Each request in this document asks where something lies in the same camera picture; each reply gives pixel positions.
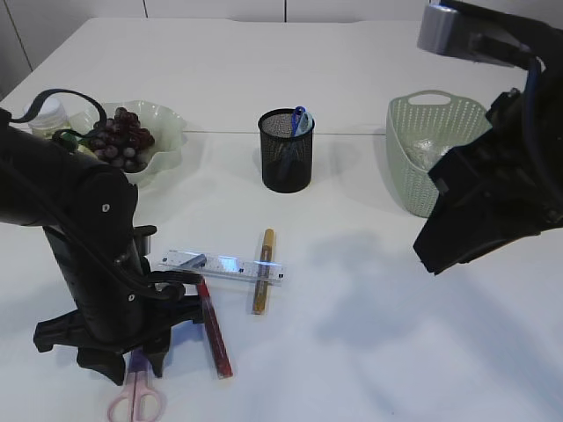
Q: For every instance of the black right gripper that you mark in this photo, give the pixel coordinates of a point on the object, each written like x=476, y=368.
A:
x=503, y=186

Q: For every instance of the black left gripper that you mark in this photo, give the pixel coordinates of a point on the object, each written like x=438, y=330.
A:
x=111, y=319

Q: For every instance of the pink purple capped scissors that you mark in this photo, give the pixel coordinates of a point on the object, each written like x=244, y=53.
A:
x=137, y=401

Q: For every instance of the clear plastic sheet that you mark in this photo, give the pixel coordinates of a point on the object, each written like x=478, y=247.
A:
x=426, y=153

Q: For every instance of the blue capped scissors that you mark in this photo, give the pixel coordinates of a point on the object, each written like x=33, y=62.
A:
x=301, y=123

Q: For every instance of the dark purple grape bunch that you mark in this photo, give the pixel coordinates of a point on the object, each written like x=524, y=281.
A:
x=123, y=142

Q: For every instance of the yellow tea plastic bottle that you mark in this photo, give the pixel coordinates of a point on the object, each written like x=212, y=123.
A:
x=53, y=117

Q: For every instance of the right black blue robot arm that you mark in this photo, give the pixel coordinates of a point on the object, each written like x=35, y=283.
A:
x=506, y=184

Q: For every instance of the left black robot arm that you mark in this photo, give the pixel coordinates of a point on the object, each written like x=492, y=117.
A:
x=85, y=209

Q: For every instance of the red glitter pen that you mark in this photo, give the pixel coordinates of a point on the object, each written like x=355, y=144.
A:
x=214, y=335

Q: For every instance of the green plastic woven basket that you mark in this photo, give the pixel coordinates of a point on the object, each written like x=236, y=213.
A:
x=420, y=129

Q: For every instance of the silver glitter pen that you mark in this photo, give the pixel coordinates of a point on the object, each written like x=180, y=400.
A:
x=196, y=262

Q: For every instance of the gold glitter pen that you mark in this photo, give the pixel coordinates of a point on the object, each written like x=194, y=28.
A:
x=261, y=285

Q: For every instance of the clear plastic ruler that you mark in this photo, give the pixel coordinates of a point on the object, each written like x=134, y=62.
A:
x=223, y=266

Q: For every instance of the black mesh pen holder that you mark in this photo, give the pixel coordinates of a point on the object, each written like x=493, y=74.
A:
x=286, y=137

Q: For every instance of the green wavy glass plate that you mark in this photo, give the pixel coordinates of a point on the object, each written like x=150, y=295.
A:
x=165, y=125

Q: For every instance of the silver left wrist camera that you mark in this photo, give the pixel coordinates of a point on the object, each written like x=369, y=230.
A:
x=142, y=236

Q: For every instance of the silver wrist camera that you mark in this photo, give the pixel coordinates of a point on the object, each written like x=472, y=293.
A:
x=142, y=236
x=476, y=34

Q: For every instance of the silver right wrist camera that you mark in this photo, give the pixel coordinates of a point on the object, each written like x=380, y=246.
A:
x=476, y=34

